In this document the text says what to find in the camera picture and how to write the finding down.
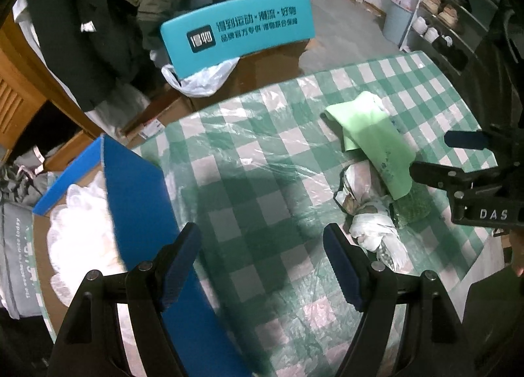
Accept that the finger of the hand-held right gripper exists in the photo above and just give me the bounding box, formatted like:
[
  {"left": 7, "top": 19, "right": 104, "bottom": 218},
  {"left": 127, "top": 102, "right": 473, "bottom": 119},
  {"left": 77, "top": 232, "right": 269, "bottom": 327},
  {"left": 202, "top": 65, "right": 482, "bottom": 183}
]
[
  {"left": 409, "top": 161, "right": 504, "bottom": 198},
  {"left": 444, "top": 125, "right": 524, "bottom": 152}
]

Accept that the person's right forearm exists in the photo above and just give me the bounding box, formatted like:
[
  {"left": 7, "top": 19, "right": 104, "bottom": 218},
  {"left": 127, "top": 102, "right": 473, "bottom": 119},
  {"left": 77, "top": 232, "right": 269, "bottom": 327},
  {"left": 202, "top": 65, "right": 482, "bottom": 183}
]
[{"left": 467, "top": 266, "right": 524, "bottom": 377}]

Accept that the grey shoe rack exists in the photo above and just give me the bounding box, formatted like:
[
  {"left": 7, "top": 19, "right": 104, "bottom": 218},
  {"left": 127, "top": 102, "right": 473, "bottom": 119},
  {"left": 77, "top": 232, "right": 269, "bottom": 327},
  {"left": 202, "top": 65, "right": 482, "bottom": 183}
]
[{"left": 399, "top": 0, "right": 508, "bottom": 75}]

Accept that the patterned plastic bag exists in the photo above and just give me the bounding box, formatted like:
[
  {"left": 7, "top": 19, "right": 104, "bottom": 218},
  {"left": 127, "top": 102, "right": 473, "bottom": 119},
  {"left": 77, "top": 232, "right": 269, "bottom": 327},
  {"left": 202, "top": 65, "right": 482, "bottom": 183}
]
[{"left": 333, "top": 160, "right": 410, "bottom": 271}]

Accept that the white hanging garment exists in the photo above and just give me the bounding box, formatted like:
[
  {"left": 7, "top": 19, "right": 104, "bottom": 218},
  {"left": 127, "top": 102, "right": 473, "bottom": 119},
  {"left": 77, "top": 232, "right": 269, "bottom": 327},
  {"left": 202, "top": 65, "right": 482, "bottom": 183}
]
[{"left": 88, "top": 88, "right": 152, "bottom": 134}]

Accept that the green checkered tablecloth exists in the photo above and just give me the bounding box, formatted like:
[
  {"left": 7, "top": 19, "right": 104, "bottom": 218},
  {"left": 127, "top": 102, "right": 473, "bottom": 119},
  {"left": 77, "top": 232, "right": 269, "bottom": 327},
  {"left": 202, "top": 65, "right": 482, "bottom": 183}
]
[{"left": 131, "top": 50, "right": 504, "bottom": 377}]

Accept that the brown cardboard box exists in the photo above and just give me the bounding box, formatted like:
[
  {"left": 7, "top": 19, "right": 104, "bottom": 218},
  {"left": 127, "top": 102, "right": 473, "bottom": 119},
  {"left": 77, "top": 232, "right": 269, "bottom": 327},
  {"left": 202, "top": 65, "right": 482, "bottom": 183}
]
[{"left": 184, "top": 39, "right": 314, "bottom": 113}]

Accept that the light blue trash bin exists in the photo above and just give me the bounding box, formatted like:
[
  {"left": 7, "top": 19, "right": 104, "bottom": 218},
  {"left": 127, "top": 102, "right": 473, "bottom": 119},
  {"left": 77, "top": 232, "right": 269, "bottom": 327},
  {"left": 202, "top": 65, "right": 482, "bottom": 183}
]
[{"left": 383, "top": 0, "right": 414, "bottom": 49}]

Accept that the grey hoodie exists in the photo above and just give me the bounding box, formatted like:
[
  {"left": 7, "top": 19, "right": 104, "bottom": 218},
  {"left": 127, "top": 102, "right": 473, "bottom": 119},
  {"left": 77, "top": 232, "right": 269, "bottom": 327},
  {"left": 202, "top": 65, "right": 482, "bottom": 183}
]
[{"left": 0, "top": 148, "right": 54, "bottom": 206}]

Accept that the blue-edged cardboard box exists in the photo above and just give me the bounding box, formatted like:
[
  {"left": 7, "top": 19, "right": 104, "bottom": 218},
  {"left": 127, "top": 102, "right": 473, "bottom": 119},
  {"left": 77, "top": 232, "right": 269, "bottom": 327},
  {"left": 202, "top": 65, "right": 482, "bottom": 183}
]
[{"left": 32, "top": 135, "right": 254, "bottom": 377}]

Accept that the group of shoes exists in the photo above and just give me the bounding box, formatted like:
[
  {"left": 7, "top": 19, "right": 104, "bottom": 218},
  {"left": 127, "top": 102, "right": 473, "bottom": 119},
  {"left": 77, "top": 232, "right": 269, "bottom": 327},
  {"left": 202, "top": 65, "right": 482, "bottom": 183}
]
[{"left": 411, "top": 0, "right": 504, "bottom": 70}]

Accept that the flat cardboard box red label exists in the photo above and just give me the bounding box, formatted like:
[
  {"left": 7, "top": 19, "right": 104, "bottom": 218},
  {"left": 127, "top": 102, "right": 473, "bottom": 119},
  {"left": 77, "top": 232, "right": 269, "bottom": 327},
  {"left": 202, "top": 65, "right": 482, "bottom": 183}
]
[{"left": 121, "top": 96, "right": 197, "bottom": 144}]

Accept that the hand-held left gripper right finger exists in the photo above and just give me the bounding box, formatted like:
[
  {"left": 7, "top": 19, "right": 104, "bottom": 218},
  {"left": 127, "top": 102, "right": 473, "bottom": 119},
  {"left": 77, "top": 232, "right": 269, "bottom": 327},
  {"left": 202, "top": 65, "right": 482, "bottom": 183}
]
[{"left": 323, "top": 222, "right": 467, "bottom": 377}]

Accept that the teal box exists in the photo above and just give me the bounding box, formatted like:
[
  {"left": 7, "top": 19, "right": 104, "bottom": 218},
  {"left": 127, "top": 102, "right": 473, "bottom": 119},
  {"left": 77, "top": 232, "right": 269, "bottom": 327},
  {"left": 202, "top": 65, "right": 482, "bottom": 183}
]
[{"left": 159, "top": 0, "right": 316, "bottom": 77}]

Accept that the wooden wardrobe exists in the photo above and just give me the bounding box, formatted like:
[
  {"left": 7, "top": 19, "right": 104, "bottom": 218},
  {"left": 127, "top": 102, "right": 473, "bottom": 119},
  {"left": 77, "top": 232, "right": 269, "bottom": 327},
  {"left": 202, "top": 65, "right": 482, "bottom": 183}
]
[{"left": 0, "top": 12, "right": 103, "bottom": 173}]

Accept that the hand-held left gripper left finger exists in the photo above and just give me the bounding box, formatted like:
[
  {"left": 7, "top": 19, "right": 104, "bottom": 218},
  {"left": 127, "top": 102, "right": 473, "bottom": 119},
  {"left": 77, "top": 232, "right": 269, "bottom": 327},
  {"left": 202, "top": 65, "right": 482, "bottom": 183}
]
[{"left": 47, "top": 222, "right": 202, "bottom": 377}]

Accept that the grey storage bag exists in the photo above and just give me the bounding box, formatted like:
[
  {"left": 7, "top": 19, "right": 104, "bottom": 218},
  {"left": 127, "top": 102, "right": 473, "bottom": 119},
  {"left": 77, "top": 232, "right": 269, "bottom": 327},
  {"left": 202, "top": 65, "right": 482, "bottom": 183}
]
[{"left": 0, "top": 201, "right": 46, "bottom": 320}]

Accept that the black jacket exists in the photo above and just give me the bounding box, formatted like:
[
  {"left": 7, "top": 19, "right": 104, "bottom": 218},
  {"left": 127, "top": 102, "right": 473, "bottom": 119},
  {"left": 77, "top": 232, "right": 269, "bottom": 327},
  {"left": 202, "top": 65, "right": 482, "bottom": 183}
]
[{"left": 25, "top": 0, "right": 144, "bottom": 113}]

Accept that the light green cloth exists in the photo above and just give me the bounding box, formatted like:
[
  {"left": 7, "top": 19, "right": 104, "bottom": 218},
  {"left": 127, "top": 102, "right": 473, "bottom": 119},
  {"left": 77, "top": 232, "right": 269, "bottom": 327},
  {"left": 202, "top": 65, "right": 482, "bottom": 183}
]
[{"left": 320, "top": 91, "right": 414, "bottom": 200}]

